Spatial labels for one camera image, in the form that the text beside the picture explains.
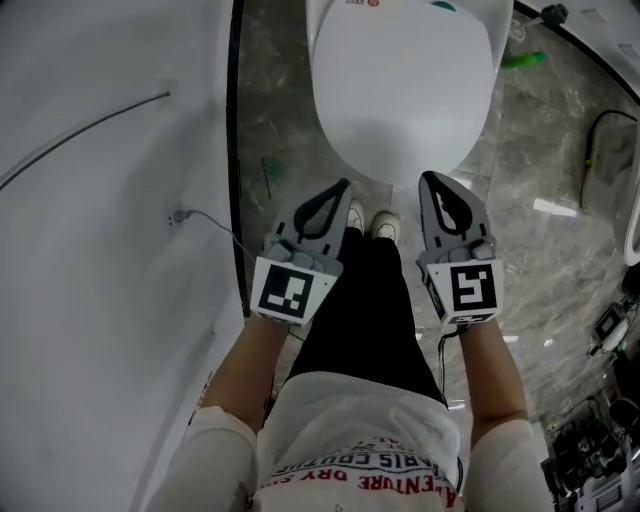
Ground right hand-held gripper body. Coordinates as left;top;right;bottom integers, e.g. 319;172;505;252
417;237;504;326

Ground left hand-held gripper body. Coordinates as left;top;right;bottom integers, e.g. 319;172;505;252
249;244;345;329

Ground white toilet lid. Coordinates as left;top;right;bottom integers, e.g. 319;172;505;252
310;2;499;185

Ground person's right forearm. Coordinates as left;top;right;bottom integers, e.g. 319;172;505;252
452;319;531;436

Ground person's left forearm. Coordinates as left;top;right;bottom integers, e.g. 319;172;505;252
199;314;301;444

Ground white round smart toilet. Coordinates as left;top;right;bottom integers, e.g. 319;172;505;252
303;0;515;187

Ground person's left white shoe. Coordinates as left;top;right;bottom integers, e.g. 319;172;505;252
346;199;366;236

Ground person's white shoe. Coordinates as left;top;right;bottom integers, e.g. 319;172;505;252
369;210;405;246
346;199;366;236

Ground person's right white shoe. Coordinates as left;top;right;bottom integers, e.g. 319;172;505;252
369;210;405;246

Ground person's black trousers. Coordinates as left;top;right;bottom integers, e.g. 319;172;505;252
287;227;446;406

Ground white and black power adapter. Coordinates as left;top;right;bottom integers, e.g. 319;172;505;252
589;299;639;357

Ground green bottle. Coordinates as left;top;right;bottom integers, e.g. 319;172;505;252
501;51;547;71

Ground person's white printed t-shirt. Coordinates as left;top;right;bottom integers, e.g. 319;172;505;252
184;374;546;512

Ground pile of dark equipment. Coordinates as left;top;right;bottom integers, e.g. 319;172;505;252
539;389;640;512

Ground black angle valve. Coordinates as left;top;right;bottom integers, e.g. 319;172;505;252
512;2;570;32

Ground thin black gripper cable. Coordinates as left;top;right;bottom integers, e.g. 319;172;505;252
436;323;459;406

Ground white plug cable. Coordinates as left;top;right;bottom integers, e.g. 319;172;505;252
184;208;254;261

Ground black hose with yellow tag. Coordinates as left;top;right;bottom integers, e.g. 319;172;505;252
579;109;640;211

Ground thin black wall cable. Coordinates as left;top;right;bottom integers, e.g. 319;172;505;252
0;91;172;191

